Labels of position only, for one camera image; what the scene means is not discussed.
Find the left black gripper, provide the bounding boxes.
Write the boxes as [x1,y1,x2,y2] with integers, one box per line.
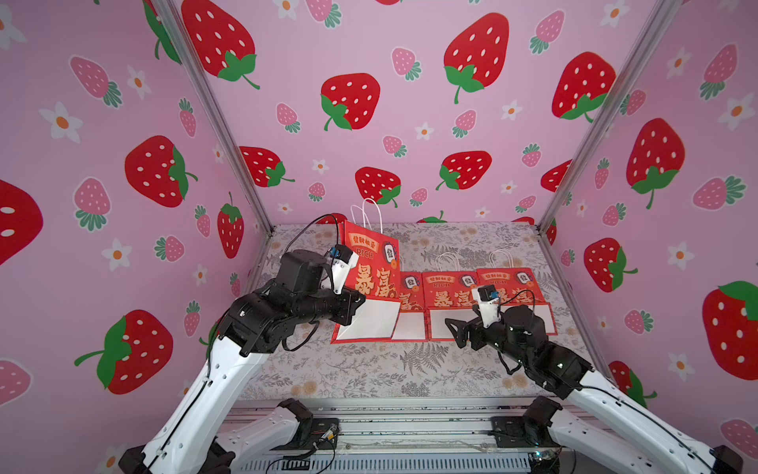
[289,282,366,330]

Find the left aluminium frame post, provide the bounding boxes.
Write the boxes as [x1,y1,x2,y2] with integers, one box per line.
[155,0,274,237]

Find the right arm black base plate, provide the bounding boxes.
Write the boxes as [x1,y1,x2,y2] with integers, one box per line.
[488,417,560,450]

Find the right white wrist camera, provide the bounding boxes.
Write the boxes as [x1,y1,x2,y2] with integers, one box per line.
[472,284,501,329]

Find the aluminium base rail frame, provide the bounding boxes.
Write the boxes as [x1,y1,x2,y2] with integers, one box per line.
[171,395,673,474]

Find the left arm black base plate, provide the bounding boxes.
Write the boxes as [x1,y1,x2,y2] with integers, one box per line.
[272,418,341,452]

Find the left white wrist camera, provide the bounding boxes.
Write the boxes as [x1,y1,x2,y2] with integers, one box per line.
[330,244,359,294]

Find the aluminium frame post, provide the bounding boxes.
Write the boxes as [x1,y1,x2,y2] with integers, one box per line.
[155,0,274,237]
[536,0,681,237]

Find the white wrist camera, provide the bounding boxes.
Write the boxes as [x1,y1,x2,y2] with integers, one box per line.
[472,284,501,329]
[330,244,359,294]

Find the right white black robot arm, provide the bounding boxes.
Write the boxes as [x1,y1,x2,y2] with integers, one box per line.
[445,302,743,473]

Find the right aluminium frame post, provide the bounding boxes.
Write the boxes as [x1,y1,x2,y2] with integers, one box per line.
[536,0,681,237]

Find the red paper bag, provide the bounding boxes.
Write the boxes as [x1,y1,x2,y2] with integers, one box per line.
[422,252,480,341]
[391,272,428,342]
[332,199,401,344]
[477,249,558,336]

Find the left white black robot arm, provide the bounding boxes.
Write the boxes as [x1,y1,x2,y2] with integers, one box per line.
[118,244,366,473]

